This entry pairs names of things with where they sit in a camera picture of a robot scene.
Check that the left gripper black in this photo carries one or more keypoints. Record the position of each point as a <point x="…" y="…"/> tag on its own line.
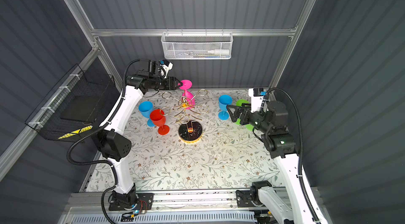
<point x="171" y="83"/>

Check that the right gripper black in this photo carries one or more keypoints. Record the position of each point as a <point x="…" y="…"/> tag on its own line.
<point x="246" y="111"/>

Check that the pink wine glass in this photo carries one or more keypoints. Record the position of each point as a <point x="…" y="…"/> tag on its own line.
<point x="187" y="92"/>

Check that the green wine glass front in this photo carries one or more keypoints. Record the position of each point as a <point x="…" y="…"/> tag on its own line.
<point x="240" y="103"/>

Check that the green wine glass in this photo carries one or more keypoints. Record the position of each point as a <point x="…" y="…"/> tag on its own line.
<point x="240" y="103"/>
<point x="250" y="127"/>

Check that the blue wine glass front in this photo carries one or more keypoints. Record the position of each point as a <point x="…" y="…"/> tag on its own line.
<point x="223" y="102"/>

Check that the blue wine glass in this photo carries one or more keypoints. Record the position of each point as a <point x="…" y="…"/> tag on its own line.
<point x="223" y="102"/>
<point x="146" y="108"/>

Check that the red wine glass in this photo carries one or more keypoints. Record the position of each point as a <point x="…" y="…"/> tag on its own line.
<point x="158" y="118"/>

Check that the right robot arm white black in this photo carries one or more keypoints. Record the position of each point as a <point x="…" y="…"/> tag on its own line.
<point x="285" y="152"/>

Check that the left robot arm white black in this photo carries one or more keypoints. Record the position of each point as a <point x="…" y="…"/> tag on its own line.
<point x="139" y="76"/>

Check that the white marker in basket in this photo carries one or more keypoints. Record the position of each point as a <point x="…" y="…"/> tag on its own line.
<point x="219" y="52"/>

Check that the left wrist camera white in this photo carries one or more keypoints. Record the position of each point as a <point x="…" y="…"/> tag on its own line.
<point x="164" y="67"/>

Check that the white mesh wall basket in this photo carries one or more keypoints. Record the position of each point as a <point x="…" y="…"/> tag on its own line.
<point x="189" y="46"/>

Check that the gold wire glass rack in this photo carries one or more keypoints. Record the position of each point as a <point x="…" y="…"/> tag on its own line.
<point x="187" y="115"/>

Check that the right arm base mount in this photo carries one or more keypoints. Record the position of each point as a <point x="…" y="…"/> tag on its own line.
<point x="249" y="198"/>

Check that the black wire wall basket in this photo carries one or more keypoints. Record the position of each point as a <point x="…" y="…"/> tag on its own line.
<point x="82" y="102"/>

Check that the aluminium front rail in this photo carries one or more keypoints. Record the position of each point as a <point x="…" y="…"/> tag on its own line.
<point x="217" y="206"/>

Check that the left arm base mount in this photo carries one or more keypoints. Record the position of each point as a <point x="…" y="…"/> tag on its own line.
<point x="132" y="200"/>

